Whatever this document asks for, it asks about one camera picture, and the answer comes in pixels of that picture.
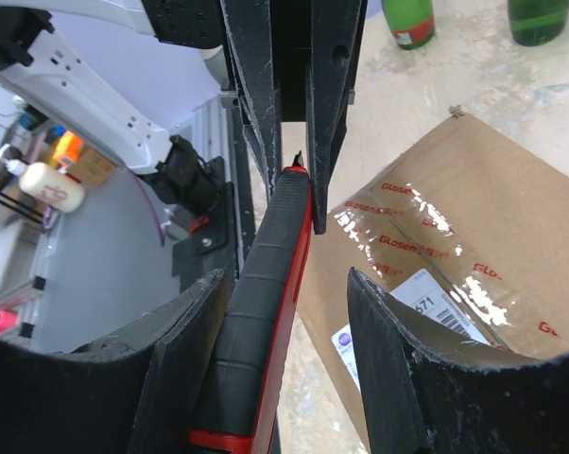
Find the near green glass bottle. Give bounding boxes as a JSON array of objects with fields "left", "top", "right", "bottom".
[{"left": 507, "top": 0, "right": 569, "bottom": 46}]

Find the brown cardboard express box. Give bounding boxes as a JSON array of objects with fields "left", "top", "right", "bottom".
[{"left": 300, "top": 114, "right": 569, "bottom": 453}]

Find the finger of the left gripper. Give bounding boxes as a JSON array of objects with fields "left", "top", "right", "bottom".
[
  {"left": 220, "top": 1, "right": 283, "bottom": 197},
  {"left": 305, "top": 1, "right": 367, "bottom": 235}
]

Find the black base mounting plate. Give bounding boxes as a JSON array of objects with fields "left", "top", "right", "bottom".
[{"left": 172, "top": 157, "right": 255, "bottom": 291}]

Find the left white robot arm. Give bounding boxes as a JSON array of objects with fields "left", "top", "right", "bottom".
[{"left": 0, "top": 1, "right": 366, "bottom": 234}]

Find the red black utility knife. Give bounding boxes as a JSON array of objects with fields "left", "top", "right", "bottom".
[{"left": 186, "top": 154, "right": 312, "bottom": 454}]

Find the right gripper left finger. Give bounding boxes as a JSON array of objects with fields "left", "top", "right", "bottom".
[{"left": 0, "top": 270, "right": 228, "bottom": 453}]

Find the white shipping label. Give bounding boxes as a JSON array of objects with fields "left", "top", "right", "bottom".
[{"left": 330, "top": 268, "right": 491, "bottom": 393}]

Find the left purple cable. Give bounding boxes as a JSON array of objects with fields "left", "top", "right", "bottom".
[{"left": 126, "top": 167, "right": 172, "bottom": 247}]

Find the far green glass bottle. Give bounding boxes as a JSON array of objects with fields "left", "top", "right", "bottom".
[{"left": 382, "top": 0, "right": 436, "bottom": 50}]

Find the green glass bottle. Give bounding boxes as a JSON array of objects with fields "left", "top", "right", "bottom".
[
  {"left": 382, "top": 0, "right": 436, "bottom": 50},
  {"left": 507, "top": 0, "right": 569, "bottom": 46}
]

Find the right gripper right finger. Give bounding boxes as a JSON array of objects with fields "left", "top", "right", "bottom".
[{"left": 347, "top": 269, "right": 569, "bottom": 453}]

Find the beige pump dispenser bottle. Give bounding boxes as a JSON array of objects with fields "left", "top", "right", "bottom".
[{"left": 0, "top": 144, "right": 85, "bottom": 213}]

